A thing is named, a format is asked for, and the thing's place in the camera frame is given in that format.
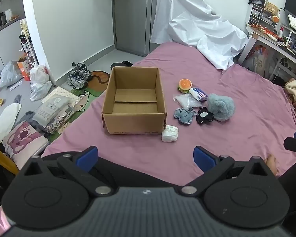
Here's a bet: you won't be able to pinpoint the grey door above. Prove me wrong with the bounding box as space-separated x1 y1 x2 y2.
113 0 182 57

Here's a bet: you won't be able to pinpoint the clear bag of white filling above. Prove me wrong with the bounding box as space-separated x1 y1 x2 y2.
173 94 203 110

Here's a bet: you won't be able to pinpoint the green cartoon floor mat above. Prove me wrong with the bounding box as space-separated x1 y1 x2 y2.
70 83 106 112

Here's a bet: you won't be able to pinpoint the long white pillow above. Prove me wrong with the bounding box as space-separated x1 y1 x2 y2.
0 102 21 147

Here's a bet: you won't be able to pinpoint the blue tissue packet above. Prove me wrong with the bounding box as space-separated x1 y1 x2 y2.
189 87 209 102

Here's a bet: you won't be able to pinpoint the cream floral packet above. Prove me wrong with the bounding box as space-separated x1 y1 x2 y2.
41 86 82 104

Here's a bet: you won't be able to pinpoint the printed shopping bag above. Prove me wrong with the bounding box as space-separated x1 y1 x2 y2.
247 44 270 75

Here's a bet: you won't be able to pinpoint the white shelf rack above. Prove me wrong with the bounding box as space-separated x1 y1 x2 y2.
19 18 39 68

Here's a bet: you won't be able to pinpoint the white desk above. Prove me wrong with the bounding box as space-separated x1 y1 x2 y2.
238 25 296 81

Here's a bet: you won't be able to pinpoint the person's bare foot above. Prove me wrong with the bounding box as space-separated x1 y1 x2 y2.
265 154 278 176

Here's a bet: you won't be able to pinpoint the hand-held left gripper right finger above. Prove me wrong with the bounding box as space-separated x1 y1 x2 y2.
180 146 270 198

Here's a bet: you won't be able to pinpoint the burger plush toy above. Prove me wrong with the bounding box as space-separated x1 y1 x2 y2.
178 78 193 94

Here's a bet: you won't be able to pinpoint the black slippers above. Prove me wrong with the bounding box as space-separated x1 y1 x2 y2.
112 60 134 68

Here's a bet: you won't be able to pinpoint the white cover sheet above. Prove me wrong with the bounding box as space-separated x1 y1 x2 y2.
150 0 248 71

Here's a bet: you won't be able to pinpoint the white crumpled packet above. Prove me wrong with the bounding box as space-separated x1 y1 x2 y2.
161 125 179 143

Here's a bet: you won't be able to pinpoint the grey plastic bag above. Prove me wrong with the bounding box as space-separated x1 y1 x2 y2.
0 60 24 89

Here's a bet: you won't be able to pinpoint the clear plastic bag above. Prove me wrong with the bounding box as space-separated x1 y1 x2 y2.
30 80 52 102

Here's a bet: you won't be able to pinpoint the white plastic bag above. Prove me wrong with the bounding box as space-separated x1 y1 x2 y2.
30 65 50 84

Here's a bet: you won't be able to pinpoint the yellow wooden frame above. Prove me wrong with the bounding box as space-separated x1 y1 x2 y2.
0 142 19 176

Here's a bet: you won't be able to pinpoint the small blue-grey plush toy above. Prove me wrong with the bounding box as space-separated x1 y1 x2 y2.
173 107 196 124

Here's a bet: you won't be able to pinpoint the pink bed sheet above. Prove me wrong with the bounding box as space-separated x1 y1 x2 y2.
41 41 296 185

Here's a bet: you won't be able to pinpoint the grey-blue fluffy plush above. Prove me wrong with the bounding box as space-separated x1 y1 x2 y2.
207 93 235 122

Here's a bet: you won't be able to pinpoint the brown cardboard box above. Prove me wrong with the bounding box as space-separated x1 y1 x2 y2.
102 67 167 135

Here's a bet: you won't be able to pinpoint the wicker basket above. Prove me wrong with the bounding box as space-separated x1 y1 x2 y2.
265 2 280 14

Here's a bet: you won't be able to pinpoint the beige cloth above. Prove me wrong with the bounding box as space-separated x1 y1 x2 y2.
284 78 296 102

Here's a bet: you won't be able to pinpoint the patterned folded cloth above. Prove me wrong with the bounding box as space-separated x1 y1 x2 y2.
46 109 76 134

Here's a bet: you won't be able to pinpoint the clear packaged grey item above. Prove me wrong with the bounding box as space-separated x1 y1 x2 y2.
32 96 76 127

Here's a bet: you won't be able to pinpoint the desktop drawer organizer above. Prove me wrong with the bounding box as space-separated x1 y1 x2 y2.
249 4 280 29

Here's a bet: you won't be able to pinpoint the grey kitchen cabinet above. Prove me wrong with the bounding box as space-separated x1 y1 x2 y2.
0 17 28 84

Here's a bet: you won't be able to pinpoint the orange carton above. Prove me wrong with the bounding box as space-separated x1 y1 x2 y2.
17 60 32 81

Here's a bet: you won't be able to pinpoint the pink cartoon cushion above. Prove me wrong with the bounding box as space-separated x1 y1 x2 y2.
2 121 50 171

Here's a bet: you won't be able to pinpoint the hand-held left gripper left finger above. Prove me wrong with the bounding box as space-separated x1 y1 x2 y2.
22 146 115 198

